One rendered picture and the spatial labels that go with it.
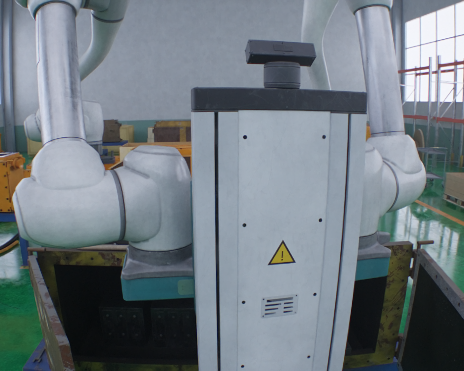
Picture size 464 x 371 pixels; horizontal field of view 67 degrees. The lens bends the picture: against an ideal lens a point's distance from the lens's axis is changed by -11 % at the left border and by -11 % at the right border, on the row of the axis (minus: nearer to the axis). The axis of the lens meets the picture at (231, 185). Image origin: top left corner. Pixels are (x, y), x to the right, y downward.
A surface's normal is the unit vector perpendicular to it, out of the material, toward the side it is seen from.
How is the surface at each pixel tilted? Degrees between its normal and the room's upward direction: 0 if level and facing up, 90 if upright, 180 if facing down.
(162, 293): 90
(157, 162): 58
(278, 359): 90
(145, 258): 85
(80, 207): 75
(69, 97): 65
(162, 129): 90
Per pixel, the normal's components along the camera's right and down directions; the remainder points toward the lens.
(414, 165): 0.54, -0.06
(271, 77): -0.70, 0.15
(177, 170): 0.74, -0.22
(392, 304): 0.05, 0.20
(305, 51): 0.16, -0.29
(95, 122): 0.66, 0.13
